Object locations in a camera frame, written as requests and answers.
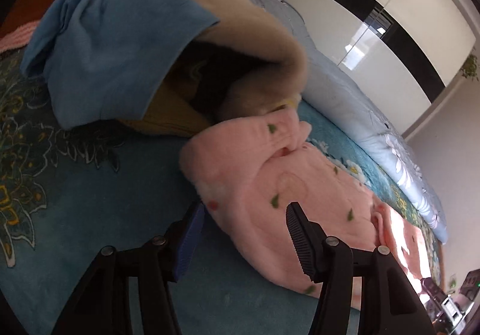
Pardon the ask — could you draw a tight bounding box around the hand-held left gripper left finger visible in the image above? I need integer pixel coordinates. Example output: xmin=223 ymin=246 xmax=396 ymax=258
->
xmin=50 ymin=202 xmax=206 ymax=335

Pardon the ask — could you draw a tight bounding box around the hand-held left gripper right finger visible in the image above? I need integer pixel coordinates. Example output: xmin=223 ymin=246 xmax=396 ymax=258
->
xmin=286 ymin=202 xmax=437 ymax=335

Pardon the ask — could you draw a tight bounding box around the pink fleece garment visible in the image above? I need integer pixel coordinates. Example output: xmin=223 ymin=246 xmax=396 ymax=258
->
xmin=179 ymin=108 xmax=439 ymax=300

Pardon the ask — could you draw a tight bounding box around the teal patterned blanket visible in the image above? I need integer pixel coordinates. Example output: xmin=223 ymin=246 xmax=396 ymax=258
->
xmin=0 ymin=46 xmax=443 ymax=335

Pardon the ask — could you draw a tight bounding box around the yellow knitted sweater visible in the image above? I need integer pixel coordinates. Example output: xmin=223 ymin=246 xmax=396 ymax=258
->
xmin=120 ymin=58 xmax=301 ymax=139

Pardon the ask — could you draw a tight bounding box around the light blue floral quilt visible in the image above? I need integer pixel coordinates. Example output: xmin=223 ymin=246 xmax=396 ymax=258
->
xmin=150 ymin=0 xmax=449 ymax=244

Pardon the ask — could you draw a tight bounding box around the dark device with green light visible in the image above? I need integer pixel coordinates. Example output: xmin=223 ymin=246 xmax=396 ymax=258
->
xmin=459 ymin=271 xmax=480 ymax=300

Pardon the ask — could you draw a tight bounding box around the cream fleece garment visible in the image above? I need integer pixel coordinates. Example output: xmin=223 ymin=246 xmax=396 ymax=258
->
xmin=165 ymin=0 xmax=310 ymax=118

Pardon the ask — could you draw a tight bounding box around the blue shirt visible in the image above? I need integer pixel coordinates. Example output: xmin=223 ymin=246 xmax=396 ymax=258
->
xmin=20 ymin=0 xmax=220 ymax=130

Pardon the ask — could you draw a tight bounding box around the green hanging plant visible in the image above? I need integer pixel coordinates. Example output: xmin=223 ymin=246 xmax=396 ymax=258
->
xmin=460 ymin=54 xmax=480 ymax=81

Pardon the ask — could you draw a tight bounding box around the white and black wardrobe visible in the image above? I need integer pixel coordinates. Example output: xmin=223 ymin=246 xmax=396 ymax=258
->
xmin=259 ymin=0 xmax=477 ymax=135

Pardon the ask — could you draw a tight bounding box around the pink knitted cloth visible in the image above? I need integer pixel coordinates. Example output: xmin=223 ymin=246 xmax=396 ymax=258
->
xmin=0 ymin=18 xmax=40 ymax=54

